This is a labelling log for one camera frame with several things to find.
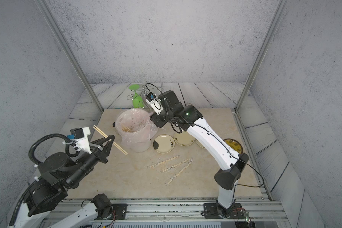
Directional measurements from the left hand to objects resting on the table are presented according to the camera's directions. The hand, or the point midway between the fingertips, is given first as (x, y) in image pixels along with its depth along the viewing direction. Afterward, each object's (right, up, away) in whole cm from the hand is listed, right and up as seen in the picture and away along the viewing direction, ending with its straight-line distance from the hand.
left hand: (116, 137), depth 55 cm
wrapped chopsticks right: (+25, -24, +31) cm, 47 cm away
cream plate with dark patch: (+15, -10, +44) cm, 48 cm away
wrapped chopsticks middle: (+24, -21, +34) cm, 47 cm away
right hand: (+13, +9, +14) cm, 21 cm away
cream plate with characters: (+29, -7, +46) cm, 55 cm away
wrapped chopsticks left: (+15, -20, +36) cm, 44 cm away
